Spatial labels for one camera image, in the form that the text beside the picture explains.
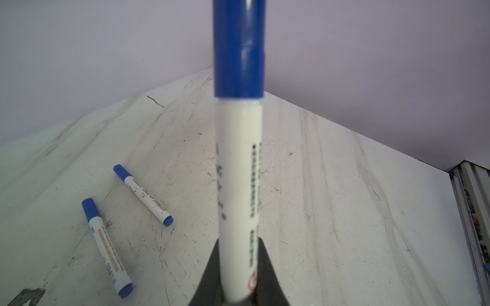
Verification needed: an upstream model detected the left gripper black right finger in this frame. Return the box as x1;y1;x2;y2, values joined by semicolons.
252;238;290;306

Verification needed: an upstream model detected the aluminium rail base frame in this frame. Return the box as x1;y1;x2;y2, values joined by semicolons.
449;161;489;305

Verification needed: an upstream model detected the white marker pen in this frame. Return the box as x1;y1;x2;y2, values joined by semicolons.
113;164;174;227
216;99;263;305
82;198;133;299

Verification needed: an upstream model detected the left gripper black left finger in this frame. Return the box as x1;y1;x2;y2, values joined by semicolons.
188;240;223;306

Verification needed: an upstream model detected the blue pen cap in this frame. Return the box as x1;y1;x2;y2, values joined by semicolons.
213;0;266;99

